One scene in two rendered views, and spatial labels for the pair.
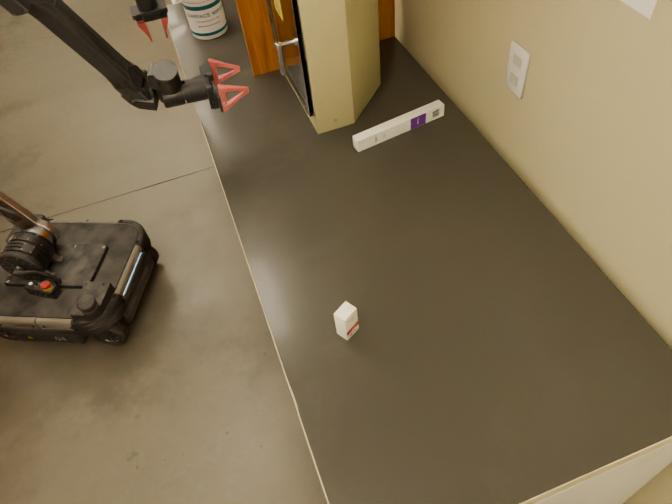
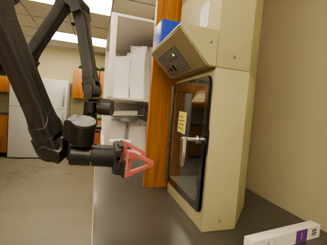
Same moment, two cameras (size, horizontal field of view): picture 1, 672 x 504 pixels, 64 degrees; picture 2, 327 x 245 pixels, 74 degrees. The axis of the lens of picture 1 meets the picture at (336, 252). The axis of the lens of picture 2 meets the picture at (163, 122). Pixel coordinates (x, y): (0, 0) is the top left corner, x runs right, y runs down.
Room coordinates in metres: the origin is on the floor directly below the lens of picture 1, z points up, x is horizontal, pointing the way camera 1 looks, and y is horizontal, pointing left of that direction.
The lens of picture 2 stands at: (0.63, 0.17, 1.28)
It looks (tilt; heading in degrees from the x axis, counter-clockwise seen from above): 3 degrees down; 356
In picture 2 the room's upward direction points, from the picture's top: 4 degrees clockwise
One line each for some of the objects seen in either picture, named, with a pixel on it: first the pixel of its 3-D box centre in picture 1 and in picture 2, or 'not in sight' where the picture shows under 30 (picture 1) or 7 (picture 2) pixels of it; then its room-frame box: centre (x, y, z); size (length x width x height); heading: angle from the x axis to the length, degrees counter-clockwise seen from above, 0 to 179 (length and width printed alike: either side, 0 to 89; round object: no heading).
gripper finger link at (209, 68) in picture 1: (223, 75); (131, 154); (1.25, 0.22, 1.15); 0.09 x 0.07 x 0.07; 103
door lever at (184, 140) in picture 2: (286, 56); (188, 150); (1.26, 0.05, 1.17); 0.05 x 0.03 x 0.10; 103
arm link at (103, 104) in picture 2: not in sight; (100, 100); (1.59, 0.39, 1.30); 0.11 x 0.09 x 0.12; 78
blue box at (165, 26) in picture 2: not in sight; (170, 38); (1.46, 0.12, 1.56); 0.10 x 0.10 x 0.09; 14
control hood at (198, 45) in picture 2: not in sight; (177, 58); (1.36, 0.10, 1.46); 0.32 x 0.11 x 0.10; 14
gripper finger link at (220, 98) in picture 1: (228, 90); (134, 161); (1.18, 0.20, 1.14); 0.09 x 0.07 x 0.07; 103
